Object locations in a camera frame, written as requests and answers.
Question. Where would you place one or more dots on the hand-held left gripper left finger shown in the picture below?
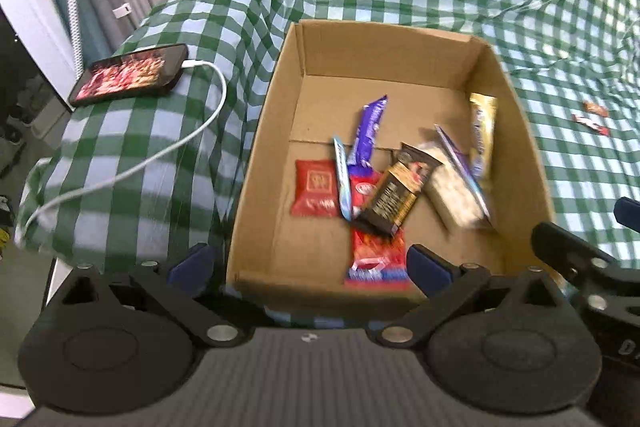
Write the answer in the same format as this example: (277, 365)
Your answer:
(192, 267)

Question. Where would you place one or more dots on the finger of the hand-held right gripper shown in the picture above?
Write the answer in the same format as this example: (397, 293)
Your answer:
(575, 252)
(629, 212)

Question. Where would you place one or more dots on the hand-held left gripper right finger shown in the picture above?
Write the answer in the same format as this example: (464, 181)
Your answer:
(427, 268)

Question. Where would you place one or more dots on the large red snack packet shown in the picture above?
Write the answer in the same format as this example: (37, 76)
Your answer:
(380, 257)

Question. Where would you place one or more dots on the clear rice cracker packet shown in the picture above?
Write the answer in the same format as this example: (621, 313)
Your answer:
(450, 192)

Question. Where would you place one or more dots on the black gold snack packet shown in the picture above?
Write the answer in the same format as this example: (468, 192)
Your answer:
(395, 192)

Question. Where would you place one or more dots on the red white snack packet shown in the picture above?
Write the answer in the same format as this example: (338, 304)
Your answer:
(362, 192)

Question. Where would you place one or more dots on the long purple striped packet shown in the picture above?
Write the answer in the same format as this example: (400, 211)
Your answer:
(462, 167)

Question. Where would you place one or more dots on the blue stick packet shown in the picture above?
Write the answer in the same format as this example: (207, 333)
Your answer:
(343, 182)

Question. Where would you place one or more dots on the small red square packet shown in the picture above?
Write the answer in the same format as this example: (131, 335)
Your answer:
(315, 189)

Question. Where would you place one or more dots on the purple snack packet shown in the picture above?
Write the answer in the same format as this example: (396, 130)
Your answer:
(367, 132)

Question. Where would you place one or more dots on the yellow snack bar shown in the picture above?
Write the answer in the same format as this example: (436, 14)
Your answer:
(484, 127)

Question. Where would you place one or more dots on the brown cardboard box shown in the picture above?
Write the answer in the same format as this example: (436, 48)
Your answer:
(350, 97)

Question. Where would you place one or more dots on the small red white candy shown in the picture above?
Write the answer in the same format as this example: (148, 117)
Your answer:
(591, 125)

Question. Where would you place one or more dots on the small orange candy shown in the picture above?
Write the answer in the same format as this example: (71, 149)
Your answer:
(596, 109)

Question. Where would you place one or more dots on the black smartphone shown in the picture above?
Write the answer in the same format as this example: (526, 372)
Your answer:
(130, 74)

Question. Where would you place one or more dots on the small white tag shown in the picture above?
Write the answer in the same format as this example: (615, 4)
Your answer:
(122, 10)

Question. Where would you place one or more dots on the striped pole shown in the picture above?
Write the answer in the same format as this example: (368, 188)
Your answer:
(73, 7)

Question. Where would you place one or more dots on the white wardrobe door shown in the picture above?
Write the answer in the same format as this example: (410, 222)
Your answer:
(30, 17)

